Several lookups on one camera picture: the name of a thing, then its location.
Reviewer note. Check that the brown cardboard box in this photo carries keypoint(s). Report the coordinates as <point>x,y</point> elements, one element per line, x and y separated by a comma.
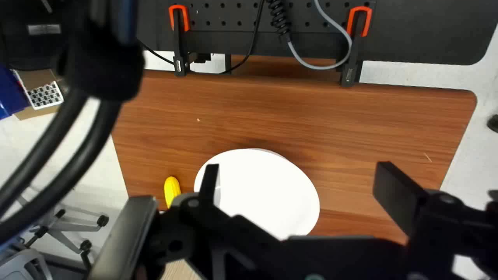
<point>36,78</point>

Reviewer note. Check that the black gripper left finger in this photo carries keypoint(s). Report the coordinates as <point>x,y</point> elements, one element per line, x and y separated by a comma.
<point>211,182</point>

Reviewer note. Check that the grey office chair base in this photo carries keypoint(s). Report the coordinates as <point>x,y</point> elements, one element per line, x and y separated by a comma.
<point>68,228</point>

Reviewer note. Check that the white perforated block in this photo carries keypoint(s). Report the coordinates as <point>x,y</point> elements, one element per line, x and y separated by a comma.
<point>46,95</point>

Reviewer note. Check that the yellow toy corn cob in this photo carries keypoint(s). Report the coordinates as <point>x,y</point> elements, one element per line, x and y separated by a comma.
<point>172,190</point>

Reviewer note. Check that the black box with grey label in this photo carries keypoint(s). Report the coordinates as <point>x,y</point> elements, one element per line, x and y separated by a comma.
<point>32,32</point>

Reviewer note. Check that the white round plate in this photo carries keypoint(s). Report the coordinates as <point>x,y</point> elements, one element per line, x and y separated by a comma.
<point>265,192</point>

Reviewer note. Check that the orange black bar clamp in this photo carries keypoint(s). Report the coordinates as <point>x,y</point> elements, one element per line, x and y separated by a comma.
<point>180,41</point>
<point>355,47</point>

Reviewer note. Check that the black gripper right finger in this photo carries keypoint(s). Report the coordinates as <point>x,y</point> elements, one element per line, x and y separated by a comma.
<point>399,190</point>

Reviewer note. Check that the blue object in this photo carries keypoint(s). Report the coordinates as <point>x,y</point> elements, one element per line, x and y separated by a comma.
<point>10,94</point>

